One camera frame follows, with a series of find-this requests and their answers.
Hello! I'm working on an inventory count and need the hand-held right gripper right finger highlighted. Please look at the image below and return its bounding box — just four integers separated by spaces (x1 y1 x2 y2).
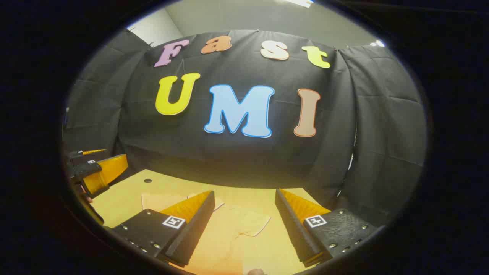
274 188 379 268

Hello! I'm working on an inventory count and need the black backdrop cloth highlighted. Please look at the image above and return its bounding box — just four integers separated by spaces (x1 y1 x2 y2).
63 30 426 230

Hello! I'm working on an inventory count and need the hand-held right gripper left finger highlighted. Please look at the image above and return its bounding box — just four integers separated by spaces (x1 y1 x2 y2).
111 190 215 268

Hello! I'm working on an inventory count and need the orange T-shirt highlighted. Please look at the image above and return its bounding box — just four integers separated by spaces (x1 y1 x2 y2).
141 192 272 275

